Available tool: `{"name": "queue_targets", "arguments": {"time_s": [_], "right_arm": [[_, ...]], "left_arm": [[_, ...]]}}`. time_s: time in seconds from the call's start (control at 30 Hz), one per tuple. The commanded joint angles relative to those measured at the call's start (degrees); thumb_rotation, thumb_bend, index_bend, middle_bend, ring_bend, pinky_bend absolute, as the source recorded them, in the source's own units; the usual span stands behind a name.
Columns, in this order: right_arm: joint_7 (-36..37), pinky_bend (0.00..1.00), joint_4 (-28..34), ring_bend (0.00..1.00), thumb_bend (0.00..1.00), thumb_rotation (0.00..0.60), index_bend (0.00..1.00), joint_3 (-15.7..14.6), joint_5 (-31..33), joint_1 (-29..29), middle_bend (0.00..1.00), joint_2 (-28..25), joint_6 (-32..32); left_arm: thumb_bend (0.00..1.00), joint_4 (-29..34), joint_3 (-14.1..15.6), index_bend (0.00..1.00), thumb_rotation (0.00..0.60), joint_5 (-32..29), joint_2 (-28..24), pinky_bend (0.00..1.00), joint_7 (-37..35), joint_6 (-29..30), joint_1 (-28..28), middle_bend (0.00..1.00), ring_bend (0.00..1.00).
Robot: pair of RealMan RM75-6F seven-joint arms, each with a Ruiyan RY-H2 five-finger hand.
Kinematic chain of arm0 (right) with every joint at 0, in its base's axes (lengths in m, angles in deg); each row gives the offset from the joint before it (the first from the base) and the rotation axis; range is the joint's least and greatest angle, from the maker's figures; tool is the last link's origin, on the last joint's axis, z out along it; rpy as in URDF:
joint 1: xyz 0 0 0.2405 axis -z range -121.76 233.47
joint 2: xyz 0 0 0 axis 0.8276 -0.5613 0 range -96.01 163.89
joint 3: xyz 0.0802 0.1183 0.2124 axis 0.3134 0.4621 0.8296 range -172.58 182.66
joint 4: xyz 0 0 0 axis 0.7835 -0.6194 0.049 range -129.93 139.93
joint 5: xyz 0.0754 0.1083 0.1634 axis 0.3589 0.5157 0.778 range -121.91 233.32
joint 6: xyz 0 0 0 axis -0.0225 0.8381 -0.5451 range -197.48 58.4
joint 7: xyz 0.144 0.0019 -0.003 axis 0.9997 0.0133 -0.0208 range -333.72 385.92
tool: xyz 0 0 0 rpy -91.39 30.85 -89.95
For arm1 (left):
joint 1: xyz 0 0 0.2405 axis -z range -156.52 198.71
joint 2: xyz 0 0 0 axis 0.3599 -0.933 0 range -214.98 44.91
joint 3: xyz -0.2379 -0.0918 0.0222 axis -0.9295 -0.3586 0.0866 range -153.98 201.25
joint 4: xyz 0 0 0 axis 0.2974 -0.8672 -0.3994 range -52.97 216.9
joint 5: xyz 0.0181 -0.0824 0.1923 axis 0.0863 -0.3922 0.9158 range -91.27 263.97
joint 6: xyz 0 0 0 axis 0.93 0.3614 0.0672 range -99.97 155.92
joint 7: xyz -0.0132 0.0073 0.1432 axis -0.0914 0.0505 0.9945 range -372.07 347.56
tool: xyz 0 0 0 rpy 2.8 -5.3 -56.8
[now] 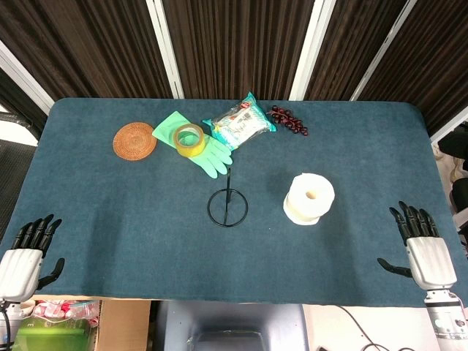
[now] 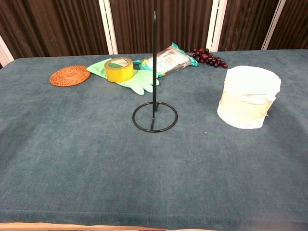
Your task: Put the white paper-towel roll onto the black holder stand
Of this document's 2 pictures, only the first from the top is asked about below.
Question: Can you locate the yellowish packing tape roll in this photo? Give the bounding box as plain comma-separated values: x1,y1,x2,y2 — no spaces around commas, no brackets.
173,123,207,159

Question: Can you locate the dark red grape bunch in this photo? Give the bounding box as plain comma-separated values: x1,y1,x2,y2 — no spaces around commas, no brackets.
268,105,309,137

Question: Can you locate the teal clear snack packet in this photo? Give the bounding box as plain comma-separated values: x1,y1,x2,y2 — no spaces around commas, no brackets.
202,91,278,151

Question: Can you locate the red white plastic bag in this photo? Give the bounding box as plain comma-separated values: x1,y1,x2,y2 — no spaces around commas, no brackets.
32,299,101,330

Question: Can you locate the cardboard box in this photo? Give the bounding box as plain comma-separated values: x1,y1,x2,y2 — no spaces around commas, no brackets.
25,294,152,351

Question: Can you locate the white cup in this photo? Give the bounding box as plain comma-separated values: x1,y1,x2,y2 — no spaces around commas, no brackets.
20,298,37,318

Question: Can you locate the blue table cloth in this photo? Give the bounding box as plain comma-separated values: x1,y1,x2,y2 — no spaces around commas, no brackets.
0,97,468,308

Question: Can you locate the white toilet paper roll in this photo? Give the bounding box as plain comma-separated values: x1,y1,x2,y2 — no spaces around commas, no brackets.
283,173,336,225

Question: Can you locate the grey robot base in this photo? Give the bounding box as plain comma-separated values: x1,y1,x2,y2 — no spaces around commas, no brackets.
153,300,312,351

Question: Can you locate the round woven rattan coaster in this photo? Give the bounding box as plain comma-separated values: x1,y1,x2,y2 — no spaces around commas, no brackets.
113,122,158,160

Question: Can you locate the black floor cable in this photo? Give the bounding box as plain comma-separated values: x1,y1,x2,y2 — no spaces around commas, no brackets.
317,305,398,351

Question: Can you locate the green rubber glove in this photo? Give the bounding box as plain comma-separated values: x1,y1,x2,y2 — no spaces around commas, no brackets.
151,110,234,179

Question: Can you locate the green plastic container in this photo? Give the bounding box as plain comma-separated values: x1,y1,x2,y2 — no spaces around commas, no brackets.
13,317,97,351

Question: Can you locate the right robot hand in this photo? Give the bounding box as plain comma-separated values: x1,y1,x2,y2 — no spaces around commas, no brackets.
377,200,458,292

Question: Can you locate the black wire roll holder stand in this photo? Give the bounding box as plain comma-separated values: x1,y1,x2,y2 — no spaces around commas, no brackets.
207,168,249,227

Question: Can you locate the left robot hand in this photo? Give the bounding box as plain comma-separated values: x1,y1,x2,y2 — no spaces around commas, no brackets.
0,214,66,303

